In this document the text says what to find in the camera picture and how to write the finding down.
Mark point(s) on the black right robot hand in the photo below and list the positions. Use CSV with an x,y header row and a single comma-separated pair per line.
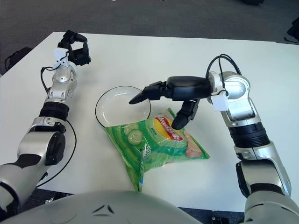
x,y
189,87

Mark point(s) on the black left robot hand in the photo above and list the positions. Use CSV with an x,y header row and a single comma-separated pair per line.
x,y
80,56

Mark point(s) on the green potato chips bag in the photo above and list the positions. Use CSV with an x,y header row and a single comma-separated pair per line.
x,y
158,144

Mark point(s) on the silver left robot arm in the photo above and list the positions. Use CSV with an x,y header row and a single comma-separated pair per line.
x,y
61,79

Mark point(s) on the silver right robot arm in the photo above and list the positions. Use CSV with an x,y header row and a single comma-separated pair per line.
x,y
240,93

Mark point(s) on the white plate with black rim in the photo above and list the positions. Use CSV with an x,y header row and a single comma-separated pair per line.
x,y
116,107

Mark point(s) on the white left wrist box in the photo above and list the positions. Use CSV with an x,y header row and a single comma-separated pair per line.
x,y
58,53

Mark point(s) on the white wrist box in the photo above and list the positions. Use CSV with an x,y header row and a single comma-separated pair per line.
x,y
220,102
58,53

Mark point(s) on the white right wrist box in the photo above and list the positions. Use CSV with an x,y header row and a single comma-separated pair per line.
x,y
220,102

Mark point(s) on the black backpack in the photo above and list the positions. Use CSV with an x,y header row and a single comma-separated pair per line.
x,y
18,54

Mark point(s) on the black office chair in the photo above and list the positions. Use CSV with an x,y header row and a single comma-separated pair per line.
x,y
294,30

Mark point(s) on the grey robot torso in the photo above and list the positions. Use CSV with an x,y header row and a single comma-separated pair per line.
x,y
105,210

